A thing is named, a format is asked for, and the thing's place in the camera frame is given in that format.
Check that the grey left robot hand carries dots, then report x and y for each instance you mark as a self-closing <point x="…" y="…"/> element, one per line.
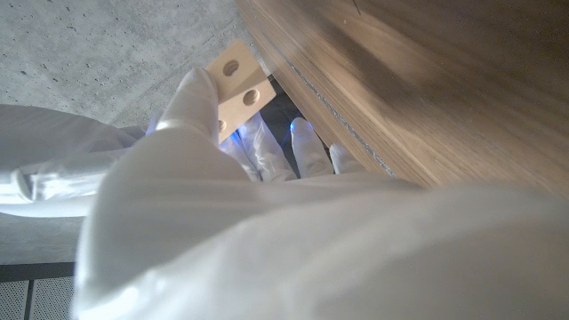
<point x="289" y="249"/>

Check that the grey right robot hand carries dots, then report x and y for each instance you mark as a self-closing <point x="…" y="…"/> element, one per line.
<point x="49" y="173"/>

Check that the wooden block with holes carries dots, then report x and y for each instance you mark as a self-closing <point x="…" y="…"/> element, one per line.
<point x="240" y="84"/>

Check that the large wooden board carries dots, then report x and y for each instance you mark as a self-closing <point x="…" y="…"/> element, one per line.
<point x="338" y="117"/>

